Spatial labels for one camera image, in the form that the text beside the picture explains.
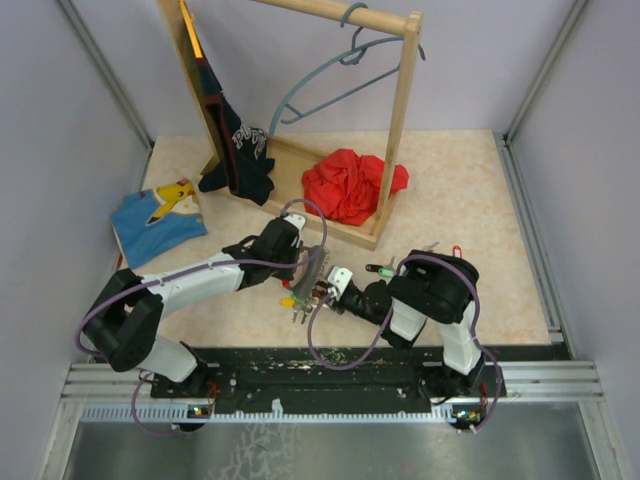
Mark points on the key with red handle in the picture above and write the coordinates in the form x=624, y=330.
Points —
x=430, y=247

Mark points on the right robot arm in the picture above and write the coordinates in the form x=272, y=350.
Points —
x=425, y=286

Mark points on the key with green tag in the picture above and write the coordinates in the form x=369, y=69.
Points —
x=388, y=270

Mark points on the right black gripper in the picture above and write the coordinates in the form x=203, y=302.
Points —
x=331, y=301

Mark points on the red crumpled cloth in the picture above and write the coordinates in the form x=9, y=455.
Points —
x=345, y=186

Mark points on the grey key organiser plate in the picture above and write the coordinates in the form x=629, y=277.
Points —
x=312, y=271

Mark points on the key with black tag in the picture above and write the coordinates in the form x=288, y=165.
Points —
x=373, y=267

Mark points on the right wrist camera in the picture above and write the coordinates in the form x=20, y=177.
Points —
x=338, y=280

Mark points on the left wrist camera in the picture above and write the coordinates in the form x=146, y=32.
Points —
x=296, y=219

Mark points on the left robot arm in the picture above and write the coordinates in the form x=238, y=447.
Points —
x=123, y=322

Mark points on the blue Pikachu shirt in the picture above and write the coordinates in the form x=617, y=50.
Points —
x=150, y=222

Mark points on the navy blue shirt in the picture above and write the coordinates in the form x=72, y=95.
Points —
x=243, y=164

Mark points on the teal plastic hanger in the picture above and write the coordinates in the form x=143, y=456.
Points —
x=371, y=28

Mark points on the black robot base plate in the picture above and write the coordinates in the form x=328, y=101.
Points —
x=248, y=380

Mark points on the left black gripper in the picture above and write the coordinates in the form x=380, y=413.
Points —
x=295, y=250

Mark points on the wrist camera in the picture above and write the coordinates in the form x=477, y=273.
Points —
x=296, y=219
x=338, y=280

